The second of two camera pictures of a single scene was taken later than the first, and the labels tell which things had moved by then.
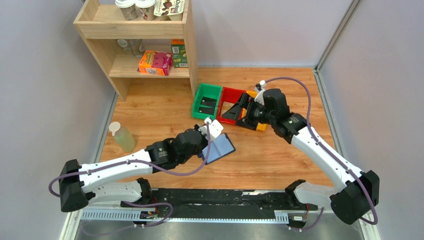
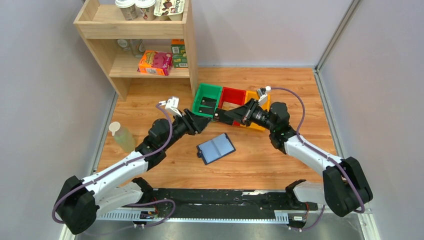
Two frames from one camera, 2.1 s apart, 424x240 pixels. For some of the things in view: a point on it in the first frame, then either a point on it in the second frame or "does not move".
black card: x=206 y=110 does not move
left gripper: x=205 y=138 -> x=194 y=124
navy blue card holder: x=221 y=146 does not move
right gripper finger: x=235 y=112 does not move
